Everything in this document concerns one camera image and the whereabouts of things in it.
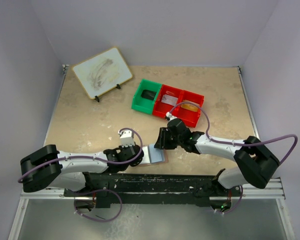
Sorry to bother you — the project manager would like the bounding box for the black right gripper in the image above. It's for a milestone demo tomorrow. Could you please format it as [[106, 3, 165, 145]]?
[[154, 127, 183, 150]]

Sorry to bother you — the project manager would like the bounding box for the brown leather card holder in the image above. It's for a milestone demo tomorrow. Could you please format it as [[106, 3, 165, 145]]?
[[139, 144, 168, 166]]

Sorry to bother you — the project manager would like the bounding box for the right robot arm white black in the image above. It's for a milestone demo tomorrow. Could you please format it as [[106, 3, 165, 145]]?
[[154, 118, 279, 196]]

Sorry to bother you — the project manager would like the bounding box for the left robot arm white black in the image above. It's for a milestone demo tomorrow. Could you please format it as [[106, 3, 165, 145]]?
[[17, 144, 144, 196]]

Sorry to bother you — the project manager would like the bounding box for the gold card in bin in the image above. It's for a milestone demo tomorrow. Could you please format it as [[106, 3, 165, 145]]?
[[181, 100, 199, 112]]

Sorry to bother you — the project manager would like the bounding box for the silver card in bin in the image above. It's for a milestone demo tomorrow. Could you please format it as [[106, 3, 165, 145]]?
[[161, 94, 178, 106]]

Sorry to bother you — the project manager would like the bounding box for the red bin right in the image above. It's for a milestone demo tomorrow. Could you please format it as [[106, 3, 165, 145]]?
[[173, 90, 204, 128]]

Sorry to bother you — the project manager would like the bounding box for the red bin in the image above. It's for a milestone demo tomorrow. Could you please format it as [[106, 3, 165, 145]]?
[[152, 84, 183, 118], [173, 90, 204, 128]]

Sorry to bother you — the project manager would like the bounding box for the red bin middle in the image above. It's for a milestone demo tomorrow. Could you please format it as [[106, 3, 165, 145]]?
[[152, 84, 183, 118]]

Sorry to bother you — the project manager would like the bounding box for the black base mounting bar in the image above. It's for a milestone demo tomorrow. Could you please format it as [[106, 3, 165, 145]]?
[[65, 173, 242, 208]]

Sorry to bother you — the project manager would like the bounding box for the green plastic bin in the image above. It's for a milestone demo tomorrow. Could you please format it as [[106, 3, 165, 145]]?
[[131, 79, 162, 115]]

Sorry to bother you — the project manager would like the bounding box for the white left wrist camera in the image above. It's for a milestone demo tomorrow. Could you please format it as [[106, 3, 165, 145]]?
[[118, 129, 135, 148]]

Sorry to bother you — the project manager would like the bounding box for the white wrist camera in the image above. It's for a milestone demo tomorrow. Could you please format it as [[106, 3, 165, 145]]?
[[164, 112, 172, 121], [118, 129, 135, 148]]

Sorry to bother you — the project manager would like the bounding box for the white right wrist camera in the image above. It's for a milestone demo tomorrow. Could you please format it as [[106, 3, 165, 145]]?
[[164, 112, 172, 121]]

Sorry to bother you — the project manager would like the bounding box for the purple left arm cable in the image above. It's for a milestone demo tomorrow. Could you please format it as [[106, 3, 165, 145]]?
[[17, 127, 144, 184]]

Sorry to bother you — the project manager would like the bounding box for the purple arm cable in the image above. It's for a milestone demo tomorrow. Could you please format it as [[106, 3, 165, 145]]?
[[168, 101, 298, 166], [17, 127, 144, 184]]

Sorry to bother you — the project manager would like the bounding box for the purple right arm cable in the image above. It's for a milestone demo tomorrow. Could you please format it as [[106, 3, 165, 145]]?
[[168, 101, 298, 166]]

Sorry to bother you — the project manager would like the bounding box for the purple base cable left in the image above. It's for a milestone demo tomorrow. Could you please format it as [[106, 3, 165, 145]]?
[[73, 187, 123, 222]]

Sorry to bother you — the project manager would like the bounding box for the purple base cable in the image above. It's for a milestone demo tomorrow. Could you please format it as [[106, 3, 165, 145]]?
[[213, 184, 244, 216], [73, 187, 123, 222]]

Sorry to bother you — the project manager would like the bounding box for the aluminium corner rail right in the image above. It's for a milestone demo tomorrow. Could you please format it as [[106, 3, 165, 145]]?
[[234, 65, 270, 178]]

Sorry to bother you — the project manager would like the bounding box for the white board wooden frame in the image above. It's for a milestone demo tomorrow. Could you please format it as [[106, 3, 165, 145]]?
[[72, 47, 133, 100]]

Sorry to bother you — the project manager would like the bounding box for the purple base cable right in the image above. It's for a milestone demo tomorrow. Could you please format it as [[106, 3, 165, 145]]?
[[213, 184, 244, 216]]

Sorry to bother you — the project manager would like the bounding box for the aluminium front frame rail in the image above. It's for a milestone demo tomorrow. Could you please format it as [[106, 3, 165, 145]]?
[[20, 178, 286, 200]]

